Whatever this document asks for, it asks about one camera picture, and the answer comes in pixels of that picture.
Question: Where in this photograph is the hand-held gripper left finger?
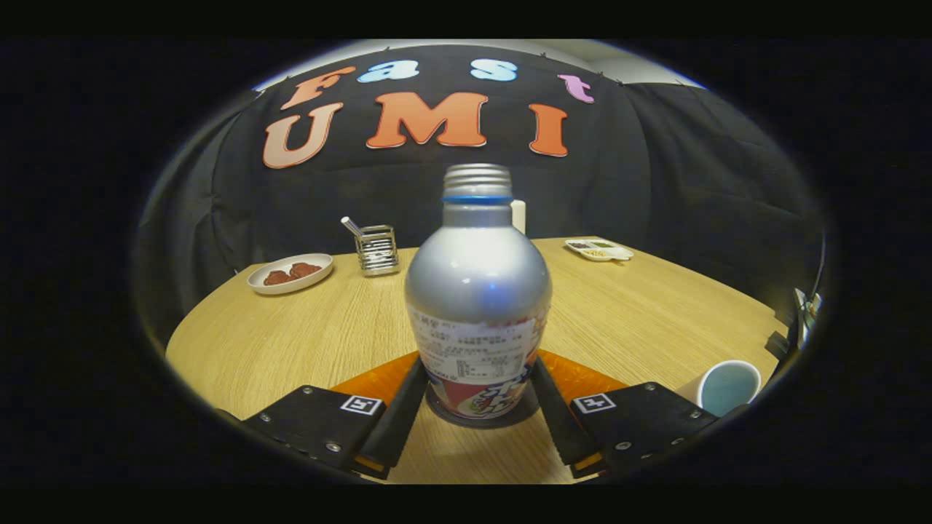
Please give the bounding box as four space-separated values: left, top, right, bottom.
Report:
240 353 430 481

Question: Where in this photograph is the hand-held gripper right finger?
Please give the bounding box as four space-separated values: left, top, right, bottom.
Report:
530 349 736 479

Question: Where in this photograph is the silver juice bottle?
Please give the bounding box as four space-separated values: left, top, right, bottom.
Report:
404 164 553 421

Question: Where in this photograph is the white cup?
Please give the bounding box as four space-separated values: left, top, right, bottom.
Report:
676 360 762 418

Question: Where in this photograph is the wooden table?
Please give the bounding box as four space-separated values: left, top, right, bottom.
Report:
166 237 787 485

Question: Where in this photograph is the white oval plate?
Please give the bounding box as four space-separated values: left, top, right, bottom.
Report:
247 253 334 295

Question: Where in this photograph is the white divided snack tray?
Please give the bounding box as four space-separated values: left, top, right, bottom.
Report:
565 238 634 262

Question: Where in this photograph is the silver metal clamp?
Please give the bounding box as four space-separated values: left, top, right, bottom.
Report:
794 287 824 350

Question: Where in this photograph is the black backdrop cloth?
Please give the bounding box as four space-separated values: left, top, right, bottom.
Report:
135 44 827 350

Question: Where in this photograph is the metal wire holder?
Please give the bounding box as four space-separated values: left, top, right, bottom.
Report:
355 225 400 277

